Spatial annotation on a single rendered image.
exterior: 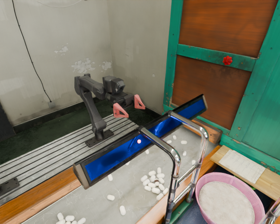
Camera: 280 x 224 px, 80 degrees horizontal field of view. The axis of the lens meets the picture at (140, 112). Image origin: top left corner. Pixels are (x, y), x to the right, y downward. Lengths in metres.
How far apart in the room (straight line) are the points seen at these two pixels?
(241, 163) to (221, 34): 0.64
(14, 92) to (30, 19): 0.88
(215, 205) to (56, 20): 2.45
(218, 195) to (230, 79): 0.55
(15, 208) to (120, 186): 0.43
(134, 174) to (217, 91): 0.62
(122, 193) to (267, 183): 0.66
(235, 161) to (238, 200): 0.19
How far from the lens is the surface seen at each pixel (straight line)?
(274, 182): 1.03
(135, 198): 0.84
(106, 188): 0.87
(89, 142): 1.19
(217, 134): 1.04
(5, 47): 2.47
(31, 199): 0.93
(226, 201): 0.91
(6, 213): 0.94
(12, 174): 1.22
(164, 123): 0.63
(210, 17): 0.98
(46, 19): 2.54
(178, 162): 0.50
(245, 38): 0.91
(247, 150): 1.07
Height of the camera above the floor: 1.46
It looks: 33 degrees down
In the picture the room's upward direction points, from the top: straight up
